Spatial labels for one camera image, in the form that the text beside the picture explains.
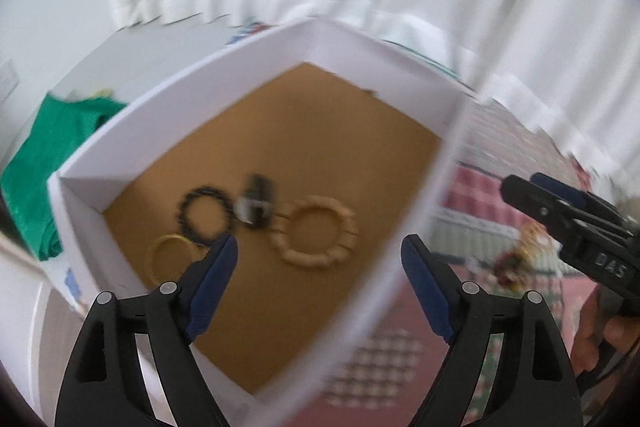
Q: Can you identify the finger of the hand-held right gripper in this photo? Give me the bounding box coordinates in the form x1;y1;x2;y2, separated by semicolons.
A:
531;173;632;228
501;175;601;248

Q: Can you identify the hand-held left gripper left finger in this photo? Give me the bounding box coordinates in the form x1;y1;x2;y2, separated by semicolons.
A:
55;234;239;427

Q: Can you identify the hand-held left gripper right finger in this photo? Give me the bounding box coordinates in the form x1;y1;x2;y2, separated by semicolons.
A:
401;234;584;427

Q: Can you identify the amber bead red cord pendant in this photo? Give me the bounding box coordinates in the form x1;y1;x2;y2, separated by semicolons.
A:
492;224;543;290

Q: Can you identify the white box with brown bottom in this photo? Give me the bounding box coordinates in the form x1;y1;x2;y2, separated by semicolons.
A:
47;18;473;427

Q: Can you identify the person's right hand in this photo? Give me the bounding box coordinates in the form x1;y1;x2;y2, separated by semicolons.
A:
571;287;640;375

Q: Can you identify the red checked blanket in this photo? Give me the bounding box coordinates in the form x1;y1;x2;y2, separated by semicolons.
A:
227;22;632;414

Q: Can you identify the yellow bangle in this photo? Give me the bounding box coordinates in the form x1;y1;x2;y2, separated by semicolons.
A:
145;234;198;285

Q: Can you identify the black and grey trinket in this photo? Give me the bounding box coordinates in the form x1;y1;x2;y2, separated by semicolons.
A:
235;174;277;230

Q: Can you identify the green cloth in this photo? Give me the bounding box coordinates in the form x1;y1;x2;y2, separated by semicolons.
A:
1;92;128;259

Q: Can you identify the black bead bracelet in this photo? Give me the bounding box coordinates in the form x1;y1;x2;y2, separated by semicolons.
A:
178;187;235;247

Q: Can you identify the beige bead bracelet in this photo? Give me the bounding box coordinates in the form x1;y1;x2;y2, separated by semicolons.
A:
269;195;359;271

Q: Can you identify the black cable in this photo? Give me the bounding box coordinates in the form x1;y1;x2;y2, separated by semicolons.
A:
575;339;632;390

